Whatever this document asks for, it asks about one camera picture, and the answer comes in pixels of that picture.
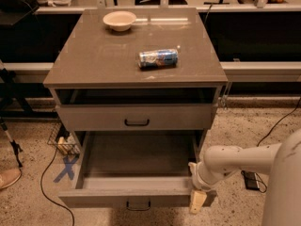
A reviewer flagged black cable right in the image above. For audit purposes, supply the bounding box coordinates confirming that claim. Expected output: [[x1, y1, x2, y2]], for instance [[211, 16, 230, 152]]
[[247, 97, 301, 194]]

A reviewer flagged white paper bowl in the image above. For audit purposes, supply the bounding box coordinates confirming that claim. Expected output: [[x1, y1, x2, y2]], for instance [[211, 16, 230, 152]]
[[103, 11, 136, 32]]

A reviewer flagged black cable left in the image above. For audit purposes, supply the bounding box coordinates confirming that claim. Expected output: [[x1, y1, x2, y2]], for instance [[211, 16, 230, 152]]
[[40, 144, 76, 226]]

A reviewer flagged grey drawer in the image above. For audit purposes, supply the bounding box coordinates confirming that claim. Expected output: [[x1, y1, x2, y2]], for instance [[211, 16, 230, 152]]
[[57, 130, 218, 212], [57, 88, 217, 131]]

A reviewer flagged grey drawer cabinet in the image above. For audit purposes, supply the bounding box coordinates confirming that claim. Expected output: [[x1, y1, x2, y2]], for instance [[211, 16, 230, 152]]
[[42, 7, 229, 143]]

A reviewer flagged black cable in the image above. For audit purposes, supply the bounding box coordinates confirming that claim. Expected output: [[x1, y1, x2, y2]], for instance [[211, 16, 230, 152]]
[[40, 144, 76, 226], [247, 97, 301, 194]]

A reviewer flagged blue crushed drink can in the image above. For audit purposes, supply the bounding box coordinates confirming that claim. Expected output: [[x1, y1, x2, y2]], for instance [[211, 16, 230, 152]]
[[138, 49, 178, 69]]

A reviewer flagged black tripod leg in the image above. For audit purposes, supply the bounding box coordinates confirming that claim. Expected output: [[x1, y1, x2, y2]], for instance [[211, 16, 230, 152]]
[[0, 118, 23, 168]]

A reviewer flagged tan shoe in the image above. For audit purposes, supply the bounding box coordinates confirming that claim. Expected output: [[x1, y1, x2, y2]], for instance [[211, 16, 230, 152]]
[[0, 169, 22, 189]]

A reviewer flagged black chair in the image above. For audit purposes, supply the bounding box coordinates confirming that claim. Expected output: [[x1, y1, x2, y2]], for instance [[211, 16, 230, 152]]
[[0, 0, 39, 27]]

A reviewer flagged black power adapter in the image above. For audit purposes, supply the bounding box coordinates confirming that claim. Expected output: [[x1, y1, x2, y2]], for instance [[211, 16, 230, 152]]
[[241, 170, 260, 191]]

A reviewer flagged grey top drawer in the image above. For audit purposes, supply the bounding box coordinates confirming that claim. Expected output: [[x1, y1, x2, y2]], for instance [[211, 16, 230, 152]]
[[57, 88, 217, 131]]

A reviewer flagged wire basket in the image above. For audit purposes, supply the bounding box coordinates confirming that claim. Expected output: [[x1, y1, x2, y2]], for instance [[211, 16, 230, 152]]
[[47, 122, 80, 155]]

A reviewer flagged blue tape cross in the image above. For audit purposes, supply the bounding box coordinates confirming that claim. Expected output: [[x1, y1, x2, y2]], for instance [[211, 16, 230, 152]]
[[54, 154, 79, 183]]

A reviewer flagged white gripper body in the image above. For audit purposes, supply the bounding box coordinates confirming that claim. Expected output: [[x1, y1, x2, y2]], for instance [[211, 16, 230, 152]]
[[190, 162, 220, 192]]

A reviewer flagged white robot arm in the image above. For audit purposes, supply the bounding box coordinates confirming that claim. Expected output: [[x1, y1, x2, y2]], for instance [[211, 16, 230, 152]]
[[188, 129, 301, 226]]

